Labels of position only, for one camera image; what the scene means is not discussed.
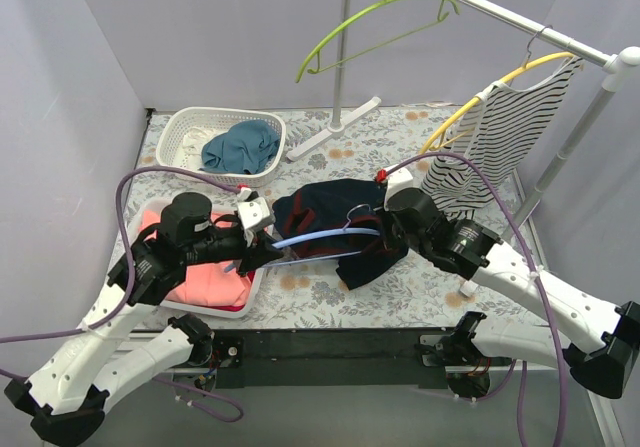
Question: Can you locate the blue hanger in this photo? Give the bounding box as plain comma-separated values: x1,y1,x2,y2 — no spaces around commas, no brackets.
224,204,381,273

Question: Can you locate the navy tank top red trim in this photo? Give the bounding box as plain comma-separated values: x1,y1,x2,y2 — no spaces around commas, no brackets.
272,178,411,291

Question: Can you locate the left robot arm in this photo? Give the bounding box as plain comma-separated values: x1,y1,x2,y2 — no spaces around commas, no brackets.
4,190,282,446

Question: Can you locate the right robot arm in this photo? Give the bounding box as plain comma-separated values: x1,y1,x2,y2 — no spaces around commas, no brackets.
380,187,639,399

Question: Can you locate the yellow hanger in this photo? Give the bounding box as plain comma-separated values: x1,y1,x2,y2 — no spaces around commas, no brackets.
419,25,575,154

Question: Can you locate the striped tank top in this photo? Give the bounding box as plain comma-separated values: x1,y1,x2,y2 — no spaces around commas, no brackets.
420,56,584,217

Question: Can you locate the green hanger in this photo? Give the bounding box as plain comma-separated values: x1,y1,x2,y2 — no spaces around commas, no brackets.
294,0,461,84

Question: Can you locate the pink cloth in basket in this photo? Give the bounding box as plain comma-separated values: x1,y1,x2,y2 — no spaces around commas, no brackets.
138,208,261,311

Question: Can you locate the floral table mat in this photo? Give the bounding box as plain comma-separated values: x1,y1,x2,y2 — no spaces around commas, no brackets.
124,107,542,330

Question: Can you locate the white plastic basket front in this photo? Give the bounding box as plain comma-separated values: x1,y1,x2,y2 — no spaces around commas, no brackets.
127,197,265,319

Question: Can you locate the white plastic basket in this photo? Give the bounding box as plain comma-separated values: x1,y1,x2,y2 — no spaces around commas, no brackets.
127,197,265,319
155,107,287,187

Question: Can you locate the white cloth in basket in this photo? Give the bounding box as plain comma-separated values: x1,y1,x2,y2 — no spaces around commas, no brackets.
182,127,217,158

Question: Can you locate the white plastic basket rear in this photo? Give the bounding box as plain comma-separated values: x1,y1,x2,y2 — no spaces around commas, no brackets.
155,107,287,187

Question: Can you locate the teal cloth in basket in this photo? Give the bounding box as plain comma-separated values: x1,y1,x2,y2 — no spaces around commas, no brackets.
201,120,280,175

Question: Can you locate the white clothes rack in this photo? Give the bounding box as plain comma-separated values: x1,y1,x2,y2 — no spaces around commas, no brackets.
287,0,639,226

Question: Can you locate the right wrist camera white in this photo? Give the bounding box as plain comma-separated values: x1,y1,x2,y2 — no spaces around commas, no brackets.
374,166,414,205

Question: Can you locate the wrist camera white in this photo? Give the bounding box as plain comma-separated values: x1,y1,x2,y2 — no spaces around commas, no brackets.
236,185,275,246
374,166,414,205

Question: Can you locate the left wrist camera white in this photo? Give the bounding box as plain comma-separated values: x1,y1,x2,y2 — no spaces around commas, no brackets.
236,185,275,246

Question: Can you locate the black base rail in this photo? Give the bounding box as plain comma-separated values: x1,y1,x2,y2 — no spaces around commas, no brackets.
155,327,506,388

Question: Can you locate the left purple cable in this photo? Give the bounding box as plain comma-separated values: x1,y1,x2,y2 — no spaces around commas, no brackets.
0,165,251,424

